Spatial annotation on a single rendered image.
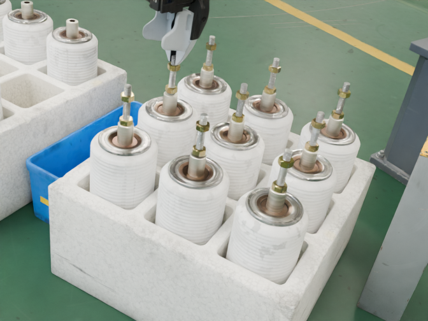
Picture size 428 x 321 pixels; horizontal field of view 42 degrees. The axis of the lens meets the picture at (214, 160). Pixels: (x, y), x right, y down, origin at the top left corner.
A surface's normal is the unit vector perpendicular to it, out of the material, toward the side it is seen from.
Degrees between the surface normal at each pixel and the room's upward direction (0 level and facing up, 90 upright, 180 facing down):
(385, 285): 90
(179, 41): 91
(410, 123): 90
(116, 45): 0
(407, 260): 90
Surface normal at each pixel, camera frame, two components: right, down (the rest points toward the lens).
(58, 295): 0.14, -0.81
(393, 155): -0.77, 0.27
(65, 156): 0.85, 0.36
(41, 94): -0.52, 0.42
